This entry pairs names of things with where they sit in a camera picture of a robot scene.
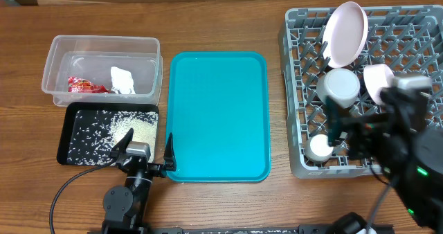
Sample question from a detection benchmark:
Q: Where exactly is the grey bowl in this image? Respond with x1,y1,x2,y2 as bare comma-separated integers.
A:
316,69,361,108

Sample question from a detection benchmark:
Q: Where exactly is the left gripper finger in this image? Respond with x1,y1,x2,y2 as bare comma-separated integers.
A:
109,128,134,159
163,133,177,171

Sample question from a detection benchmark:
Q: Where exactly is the teal plastic tray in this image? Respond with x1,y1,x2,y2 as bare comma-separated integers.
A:
166,51,271,183

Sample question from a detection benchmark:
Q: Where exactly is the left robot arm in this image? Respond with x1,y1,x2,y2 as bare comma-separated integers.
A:
100,129,177,234

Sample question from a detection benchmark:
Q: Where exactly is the small white plate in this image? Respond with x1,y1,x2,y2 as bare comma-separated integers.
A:
363,64,394,105

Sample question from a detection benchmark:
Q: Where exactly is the white cup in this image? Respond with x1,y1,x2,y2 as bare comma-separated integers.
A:
305,134,334,163

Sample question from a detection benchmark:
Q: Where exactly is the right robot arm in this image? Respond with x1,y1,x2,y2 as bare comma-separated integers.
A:
326,88,442,233

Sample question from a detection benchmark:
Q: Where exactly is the red sauce packet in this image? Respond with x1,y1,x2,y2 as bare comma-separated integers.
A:
68,77,109,93

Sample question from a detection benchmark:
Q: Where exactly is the grey dish rack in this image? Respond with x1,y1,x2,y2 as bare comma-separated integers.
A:
278,5,442,179

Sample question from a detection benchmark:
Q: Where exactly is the large white plate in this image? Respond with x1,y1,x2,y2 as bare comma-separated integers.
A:
322,1,368,69

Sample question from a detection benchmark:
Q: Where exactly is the clear plastic bin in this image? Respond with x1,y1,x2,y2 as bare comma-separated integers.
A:
42,35,163,107

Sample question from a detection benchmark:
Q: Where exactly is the black food tray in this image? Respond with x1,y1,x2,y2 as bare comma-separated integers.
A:
57,102,159,166

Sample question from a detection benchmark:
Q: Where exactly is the white napkin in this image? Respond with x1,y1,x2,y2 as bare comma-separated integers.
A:
110,66,136,94

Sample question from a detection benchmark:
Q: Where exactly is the white rice pile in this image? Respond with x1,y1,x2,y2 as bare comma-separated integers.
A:
66,110,159,166

